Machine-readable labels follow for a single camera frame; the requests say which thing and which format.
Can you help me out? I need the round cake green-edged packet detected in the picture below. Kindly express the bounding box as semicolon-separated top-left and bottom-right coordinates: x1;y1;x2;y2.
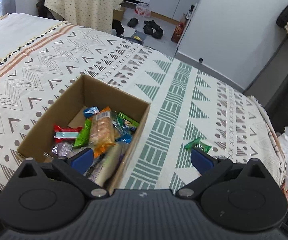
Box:
184;138;211;153

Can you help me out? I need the clear black purple packet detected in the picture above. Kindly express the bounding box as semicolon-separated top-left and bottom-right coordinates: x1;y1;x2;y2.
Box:
51;141;73;158

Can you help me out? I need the long white wafer packet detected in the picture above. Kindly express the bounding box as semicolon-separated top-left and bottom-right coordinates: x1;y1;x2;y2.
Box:
86;141;129;187

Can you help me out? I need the blue green snack packet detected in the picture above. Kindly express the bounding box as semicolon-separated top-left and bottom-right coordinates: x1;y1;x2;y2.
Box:
73;119;91;149

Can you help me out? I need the red candy packet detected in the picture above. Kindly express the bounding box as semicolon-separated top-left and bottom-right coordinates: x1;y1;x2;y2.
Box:
54;125;83;143

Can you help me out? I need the orange cracker packet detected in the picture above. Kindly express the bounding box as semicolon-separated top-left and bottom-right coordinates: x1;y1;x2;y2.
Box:
89;107;115;159

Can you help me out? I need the blue candy packet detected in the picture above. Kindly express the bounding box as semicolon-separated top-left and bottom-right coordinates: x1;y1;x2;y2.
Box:
83;107;100;119

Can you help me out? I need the brown cardboard box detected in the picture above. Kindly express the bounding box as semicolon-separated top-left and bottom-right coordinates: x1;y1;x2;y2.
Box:
16;74;152;196

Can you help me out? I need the patterned bed blanket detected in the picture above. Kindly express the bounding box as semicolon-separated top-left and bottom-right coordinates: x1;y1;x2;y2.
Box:
0;14;286;190

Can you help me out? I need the black shoes pile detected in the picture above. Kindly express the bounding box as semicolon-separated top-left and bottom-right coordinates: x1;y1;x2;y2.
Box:
143;20;164;40

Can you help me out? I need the black single slipper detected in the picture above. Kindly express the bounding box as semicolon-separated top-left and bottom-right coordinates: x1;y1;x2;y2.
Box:
127;18;139;28

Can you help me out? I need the pink plastic bag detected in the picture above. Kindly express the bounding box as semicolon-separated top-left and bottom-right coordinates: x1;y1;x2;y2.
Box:
135;3;151;17

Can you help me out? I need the red bottle by wall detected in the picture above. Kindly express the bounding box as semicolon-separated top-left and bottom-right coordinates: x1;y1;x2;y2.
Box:
171;14;186;43

